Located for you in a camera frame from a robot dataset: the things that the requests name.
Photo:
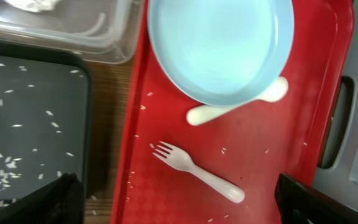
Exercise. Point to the white plastic fork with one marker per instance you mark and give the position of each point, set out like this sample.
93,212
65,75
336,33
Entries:
179,159

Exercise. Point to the white napkin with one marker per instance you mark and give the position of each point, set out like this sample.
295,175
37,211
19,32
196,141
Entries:
33,5

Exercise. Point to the black waste tray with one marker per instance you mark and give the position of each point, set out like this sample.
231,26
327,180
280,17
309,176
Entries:
33,124

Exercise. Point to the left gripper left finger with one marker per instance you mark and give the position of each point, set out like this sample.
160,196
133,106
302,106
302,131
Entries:
59,202

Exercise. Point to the red serving tray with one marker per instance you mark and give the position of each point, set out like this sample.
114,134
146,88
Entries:
250,146

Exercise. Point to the white plastic spoon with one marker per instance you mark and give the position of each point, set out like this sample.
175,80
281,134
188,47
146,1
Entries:
205,113

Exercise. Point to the light blue plate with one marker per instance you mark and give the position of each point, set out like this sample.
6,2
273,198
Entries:
221,52

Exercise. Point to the grey dishwasher rack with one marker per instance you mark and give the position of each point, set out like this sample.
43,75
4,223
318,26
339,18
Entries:
337,172

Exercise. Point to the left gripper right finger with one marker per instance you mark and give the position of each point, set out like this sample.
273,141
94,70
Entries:
300,203

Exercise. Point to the clear plastic bin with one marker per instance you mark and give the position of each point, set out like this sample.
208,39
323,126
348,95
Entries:
104,31

